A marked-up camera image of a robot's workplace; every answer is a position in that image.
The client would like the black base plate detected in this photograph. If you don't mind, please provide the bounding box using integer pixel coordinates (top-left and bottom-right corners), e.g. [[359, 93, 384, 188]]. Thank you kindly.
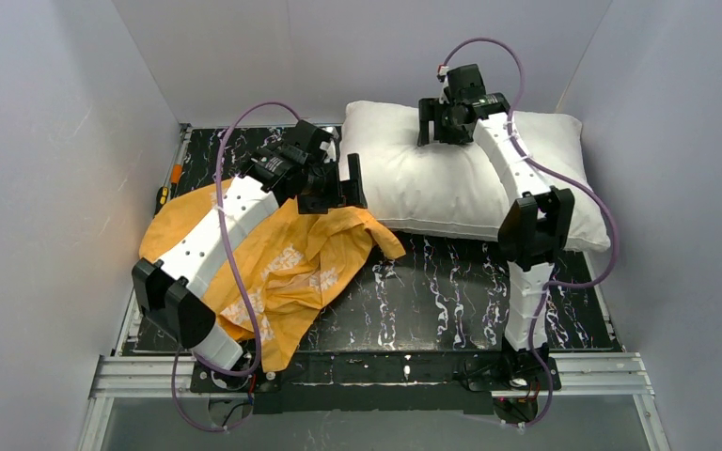
[[191, 350, 561, 415]]

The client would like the orange printed pillowcase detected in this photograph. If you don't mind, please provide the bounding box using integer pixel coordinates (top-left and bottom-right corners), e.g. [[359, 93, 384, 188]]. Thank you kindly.
[[138, 184, 405, 372]]

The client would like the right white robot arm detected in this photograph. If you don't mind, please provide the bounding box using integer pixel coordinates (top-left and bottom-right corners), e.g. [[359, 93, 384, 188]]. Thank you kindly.
[[417, 64, 575, 351]]

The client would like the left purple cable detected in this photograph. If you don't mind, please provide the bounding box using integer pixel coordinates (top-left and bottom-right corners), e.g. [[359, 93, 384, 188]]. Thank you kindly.
[[170, 101, 303, 434]]

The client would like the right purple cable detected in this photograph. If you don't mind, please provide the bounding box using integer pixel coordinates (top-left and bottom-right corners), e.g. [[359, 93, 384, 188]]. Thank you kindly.
[[437, 36, 620, 430]]

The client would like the purple cable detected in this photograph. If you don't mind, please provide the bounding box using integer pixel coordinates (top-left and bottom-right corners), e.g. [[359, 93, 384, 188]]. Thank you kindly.
[[170, 101, 303, 434], [437, 36, 620, 430]]

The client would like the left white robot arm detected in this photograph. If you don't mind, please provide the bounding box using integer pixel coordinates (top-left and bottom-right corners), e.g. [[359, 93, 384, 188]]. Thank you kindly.
[[132, 120, 367, 377]]

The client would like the yellow handled screwdriver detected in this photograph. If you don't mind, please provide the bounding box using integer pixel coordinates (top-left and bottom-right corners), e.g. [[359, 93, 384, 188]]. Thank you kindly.
[[153, 163, 182, 216]]

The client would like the white pillow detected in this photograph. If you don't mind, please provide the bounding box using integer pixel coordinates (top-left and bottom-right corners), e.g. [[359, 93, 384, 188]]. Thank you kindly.
[[340, 101, 611, 252]]

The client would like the aluminium frame rail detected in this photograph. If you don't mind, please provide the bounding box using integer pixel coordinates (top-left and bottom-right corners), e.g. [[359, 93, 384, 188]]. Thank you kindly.
[[76, 352, 670, 450]]

